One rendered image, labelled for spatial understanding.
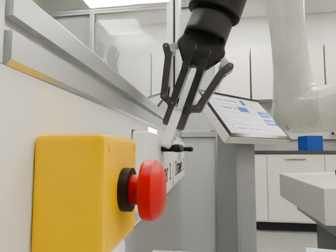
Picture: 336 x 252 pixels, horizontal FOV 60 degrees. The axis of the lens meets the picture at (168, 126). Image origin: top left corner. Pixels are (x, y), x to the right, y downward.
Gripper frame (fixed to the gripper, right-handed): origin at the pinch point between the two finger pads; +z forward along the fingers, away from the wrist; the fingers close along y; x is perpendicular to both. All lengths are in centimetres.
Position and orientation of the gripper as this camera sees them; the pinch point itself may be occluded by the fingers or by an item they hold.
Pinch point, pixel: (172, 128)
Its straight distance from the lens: 49.7
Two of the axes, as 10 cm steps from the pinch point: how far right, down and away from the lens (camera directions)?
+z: -3.4, 9.4, -0.3
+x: 1.4, 0.8, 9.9
